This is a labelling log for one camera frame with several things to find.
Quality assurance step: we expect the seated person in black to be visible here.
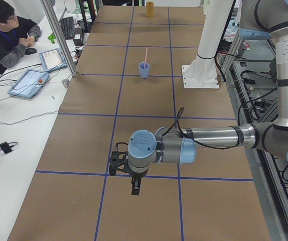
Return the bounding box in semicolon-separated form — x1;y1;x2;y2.
0;1;41;74

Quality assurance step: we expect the blue plastic cup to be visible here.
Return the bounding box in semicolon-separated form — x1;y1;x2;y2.
138;62;150;79

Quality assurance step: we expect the aluminium frame post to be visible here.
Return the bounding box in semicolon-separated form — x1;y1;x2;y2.
41;0;77;77

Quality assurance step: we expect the blue teach pendant far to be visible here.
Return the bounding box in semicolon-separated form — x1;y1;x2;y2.
39;48;67;72

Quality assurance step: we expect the blue teach pendant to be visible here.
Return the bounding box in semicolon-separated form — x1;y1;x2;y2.
8;69;50;99
39;48;67;72

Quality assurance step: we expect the brown wooden cup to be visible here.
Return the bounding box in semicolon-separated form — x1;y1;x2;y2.
146;2;154;18

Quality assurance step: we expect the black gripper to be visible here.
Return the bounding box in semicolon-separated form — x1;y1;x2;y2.
109;143;148;196

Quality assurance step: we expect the blue teach pendant near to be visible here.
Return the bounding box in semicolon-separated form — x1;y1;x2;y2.
8;69;50;99

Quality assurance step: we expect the pink chopstick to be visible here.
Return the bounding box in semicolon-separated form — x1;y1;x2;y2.
143;47;148;69

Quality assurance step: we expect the black keyboard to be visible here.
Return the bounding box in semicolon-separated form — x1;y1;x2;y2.
59;17;75;40

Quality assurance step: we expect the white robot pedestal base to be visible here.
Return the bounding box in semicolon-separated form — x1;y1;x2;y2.
182;0;235;89

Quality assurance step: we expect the black computer mouse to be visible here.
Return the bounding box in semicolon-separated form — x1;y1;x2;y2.
25;48;37;55

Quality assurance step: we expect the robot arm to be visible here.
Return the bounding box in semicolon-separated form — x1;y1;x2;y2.
109;1;288;195

